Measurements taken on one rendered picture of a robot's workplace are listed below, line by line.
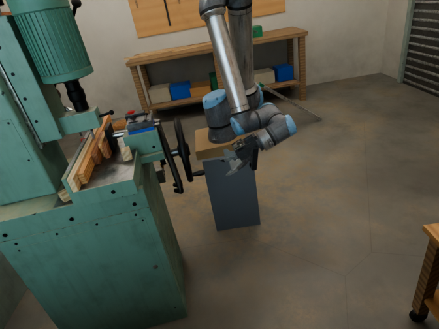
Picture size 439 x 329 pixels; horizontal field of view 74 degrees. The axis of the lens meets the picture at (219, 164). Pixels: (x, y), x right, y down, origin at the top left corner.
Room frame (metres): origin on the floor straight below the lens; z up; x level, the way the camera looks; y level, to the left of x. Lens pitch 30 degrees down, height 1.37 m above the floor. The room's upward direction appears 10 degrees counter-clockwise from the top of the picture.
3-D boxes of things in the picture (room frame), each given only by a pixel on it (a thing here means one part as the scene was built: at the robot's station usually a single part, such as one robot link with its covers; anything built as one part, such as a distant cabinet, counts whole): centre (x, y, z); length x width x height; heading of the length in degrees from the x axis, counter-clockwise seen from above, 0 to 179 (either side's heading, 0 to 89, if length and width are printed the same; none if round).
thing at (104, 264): (1.12, 0.60, 0.35); 0.58 x 0.45 x 0.71; 96
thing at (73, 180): (1.12, 0.50, 0.92); 0.60 x 0.02 x 0.05; 6
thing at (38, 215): (1.12, 0.60, 0.76); 0.57 x 0.45 x 0.09; 96
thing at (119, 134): (1.13, 0.38, 0.95); 0.09 x 0.07 x 0.09; 6
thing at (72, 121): (1.13, 0.50, 1.03); 0.14 x 0.07 x 0.09; 96
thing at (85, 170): (1.17, 0.48, 0.92); 0.62 x 0.02 x 0.04; 6
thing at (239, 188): (1.66, -0.06, 0.27); 0.30 x 0.30 x 0.55; 88
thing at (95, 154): (1.11, 0.46, 0.92); 0.23 x 0.02 x 0.04; 6
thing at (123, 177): (1.13, 0.37, 0.87); 0.61 x 0.30 x 0.06; 6
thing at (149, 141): (1.14, 0.29, 0.91); 0.15 x 0.14 x 0.09; 6
